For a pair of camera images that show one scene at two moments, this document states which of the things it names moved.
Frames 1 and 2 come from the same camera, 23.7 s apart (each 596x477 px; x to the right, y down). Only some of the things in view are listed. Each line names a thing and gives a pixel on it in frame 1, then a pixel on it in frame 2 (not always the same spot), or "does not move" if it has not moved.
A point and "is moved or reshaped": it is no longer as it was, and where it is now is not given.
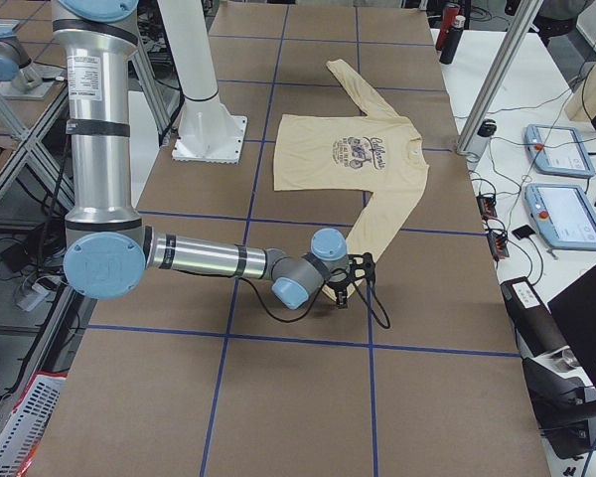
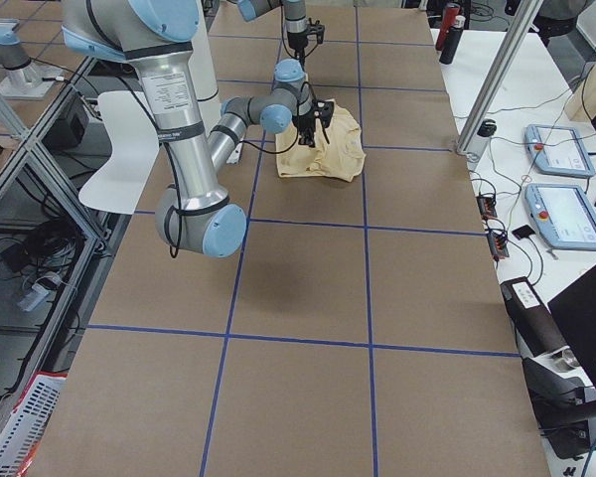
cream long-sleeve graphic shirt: [374, 151] is moved or reshaped
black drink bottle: [452, 40] does not move
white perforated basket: [14, 448] does not move
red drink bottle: [451, 10] does not move
